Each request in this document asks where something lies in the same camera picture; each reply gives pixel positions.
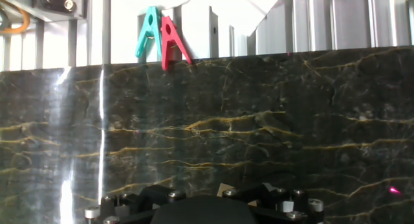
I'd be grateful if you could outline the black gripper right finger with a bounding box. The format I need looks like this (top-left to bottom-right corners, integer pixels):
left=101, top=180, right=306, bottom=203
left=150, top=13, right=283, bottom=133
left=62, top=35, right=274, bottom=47
left=221, top=182, right=325, bottom=223

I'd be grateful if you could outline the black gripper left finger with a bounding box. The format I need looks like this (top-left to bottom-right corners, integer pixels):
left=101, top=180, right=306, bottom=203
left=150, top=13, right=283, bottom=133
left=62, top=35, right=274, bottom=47
left=84, top=184, right=188, bottom=224

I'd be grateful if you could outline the large wooden cube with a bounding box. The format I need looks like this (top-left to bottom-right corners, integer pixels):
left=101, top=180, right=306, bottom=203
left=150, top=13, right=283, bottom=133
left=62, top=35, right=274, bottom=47
left=215, top=183, right=261, bottom=208

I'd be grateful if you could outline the black marble pattern mat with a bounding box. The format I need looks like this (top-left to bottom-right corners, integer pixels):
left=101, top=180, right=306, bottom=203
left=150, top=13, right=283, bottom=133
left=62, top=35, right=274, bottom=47
left=0, top=45, right=414, bottom=224

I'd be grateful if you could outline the red plastic clip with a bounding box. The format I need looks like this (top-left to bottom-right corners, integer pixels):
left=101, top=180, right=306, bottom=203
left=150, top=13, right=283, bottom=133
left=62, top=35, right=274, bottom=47
left=160, top=15, right=194, bottom=71

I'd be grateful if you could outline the teal plastic clip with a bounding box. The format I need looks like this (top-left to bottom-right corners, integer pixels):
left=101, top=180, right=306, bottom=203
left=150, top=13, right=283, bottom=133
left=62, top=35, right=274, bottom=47
left=135, top=5, right=163, bottom=60

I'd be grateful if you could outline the orange tube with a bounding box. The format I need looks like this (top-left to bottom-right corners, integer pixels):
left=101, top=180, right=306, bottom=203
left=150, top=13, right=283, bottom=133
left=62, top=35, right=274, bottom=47
left=0, top=0, right=32, bottom=36

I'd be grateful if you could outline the aluminium frame beam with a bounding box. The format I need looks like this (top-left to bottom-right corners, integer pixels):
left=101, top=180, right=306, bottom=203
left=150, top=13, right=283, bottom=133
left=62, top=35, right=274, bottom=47
left=0, top=0, right=89, bottom=23

